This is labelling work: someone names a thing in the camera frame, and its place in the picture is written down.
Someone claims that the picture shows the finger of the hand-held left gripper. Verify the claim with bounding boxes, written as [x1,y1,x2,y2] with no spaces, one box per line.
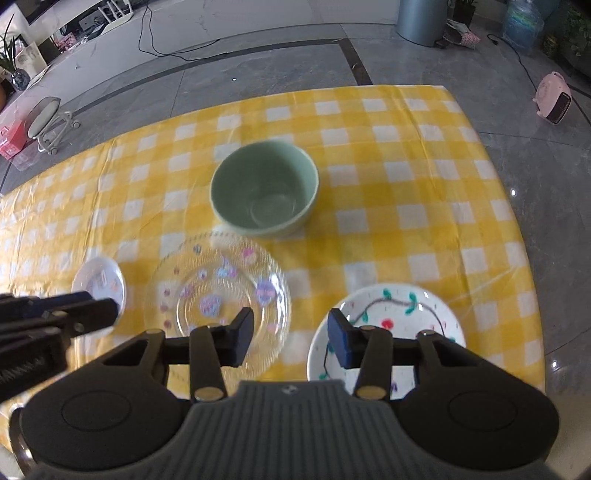
[0,290,96,320]
[42,298,121,341]

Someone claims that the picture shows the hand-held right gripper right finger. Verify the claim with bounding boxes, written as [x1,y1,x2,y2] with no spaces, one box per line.
[327,308,499,400]

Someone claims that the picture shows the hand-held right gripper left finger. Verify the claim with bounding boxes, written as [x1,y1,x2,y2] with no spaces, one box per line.
[95,307,256,402]

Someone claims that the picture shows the small white plate with stickers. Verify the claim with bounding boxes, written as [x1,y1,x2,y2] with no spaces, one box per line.
[71,257,127,319]

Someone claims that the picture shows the clear glass plate with stickers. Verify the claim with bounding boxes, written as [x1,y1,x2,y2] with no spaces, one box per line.
[144,231,291,374]

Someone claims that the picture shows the white plate with painted vine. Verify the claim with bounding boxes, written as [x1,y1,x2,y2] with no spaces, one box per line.
[307,284,466,400]

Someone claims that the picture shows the green ceramic bowl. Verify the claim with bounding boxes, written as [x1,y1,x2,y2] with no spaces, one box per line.
[210,141,320,238]

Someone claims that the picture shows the yellow checked tablecloth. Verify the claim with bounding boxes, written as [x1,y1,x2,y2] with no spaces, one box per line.
[0,85,548,455]

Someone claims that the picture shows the pink box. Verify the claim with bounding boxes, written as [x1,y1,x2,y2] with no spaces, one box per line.
[0,122,28,160]

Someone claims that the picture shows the white wheeled stool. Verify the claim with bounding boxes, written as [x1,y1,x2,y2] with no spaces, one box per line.
[25,96,81,155]

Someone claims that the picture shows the potted plant in blue vase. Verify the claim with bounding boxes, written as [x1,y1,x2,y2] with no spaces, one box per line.
[0,14,31,89]

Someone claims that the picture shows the grey cylindrical bin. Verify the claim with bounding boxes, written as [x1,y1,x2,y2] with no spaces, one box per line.
[397,0,450,47]

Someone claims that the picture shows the blue water bottle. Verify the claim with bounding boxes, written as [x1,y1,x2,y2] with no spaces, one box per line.
[502,0,546,51]

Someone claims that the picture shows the green leafy plants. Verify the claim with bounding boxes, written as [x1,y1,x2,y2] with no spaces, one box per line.
[542,0,591,61]

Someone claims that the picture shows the black floor cable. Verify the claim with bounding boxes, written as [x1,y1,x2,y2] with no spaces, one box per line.
[137,0,221,59]

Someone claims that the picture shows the black heater cable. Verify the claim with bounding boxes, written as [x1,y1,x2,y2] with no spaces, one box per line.
[488,34,546,90]

